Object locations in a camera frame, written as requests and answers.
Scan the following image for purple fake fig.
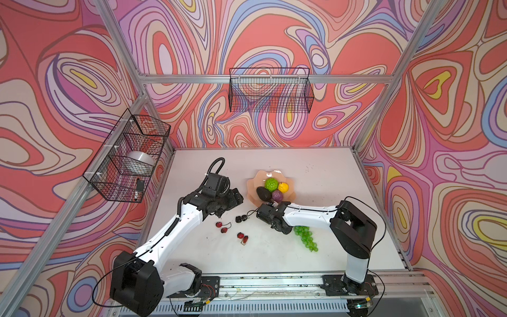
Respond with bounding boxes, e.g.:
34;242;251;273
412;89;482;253
271;190;284;203

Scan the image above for black cherry pair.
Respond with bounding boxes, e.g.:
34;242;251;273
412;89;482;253
235;215;249;223

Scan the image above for dark fake avocado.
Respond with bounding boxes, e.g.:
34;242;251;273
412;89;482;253
256;186;273;203

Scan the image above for pink wavy fruit bowl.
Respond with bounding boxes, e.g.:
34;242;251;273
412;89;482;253
246;170;297;207

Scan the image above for yellow fake pear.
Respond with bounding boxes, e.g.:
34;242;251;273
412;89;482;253
277;182;290;194

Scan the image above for green bumpy custard apple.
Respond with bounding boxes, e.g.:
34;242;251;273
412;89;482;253
264;177;279;192

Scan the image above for green fake grape bunch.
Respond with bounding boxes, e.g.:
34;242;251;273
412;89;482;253
293;226;318;252

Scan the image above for dark red cherry pair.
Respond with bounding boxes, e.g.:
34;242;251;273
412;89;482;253
237;232;249;245

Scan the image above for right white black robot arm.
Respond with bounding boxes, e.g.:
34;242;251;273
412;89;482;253
256;200;378;289

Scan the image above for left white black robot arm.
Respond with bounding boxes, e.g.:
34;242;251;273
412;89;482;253
110;188;244;316

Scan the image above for small black device in basket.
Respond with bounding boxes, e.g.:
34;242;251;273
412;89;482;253
135;178;145;195

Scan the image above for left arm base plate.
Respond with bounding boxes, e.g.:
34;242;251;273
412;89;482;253
170;276;220;299

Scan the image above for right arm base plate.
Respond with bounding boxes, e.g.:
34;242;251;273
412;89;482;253
320;274;379;297

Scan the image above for black wire basket left wall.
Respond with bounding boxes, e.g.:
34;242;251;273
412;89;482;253
83;110;171;203

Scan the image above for black wire basket wall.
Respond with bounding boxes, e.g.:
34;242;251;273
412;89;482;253
83;110;171;203
228;66;314;114

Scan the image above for black wire basket back wall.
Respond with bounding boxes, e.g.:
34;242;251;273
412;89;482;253
228;66;314;114

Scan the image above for aluminium front rail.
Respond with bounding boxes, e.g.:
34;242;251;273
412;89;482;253
212;270;436;301

